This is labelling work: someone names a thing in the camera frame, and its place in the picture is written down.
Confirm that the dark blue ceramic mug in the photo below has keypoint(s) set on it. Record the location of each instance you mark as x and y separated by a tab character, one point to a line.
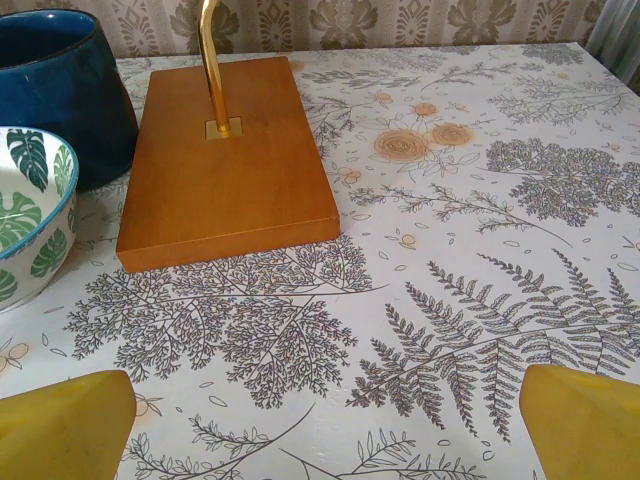
60	100

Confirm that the floral print table cover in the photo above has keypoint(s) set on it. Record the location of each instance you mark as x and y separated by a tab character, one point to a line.
450	260

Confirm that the green leaf print bowl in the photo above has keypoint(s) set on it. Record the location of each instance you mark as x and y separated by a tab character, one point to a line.
35	220

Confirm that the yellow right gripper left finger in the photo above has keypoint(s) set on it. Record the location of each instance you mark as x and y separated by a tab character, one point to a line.
60	430

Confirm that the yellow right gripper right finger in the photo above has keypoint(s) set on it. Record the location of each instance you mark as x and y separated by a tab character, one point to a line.
585	430

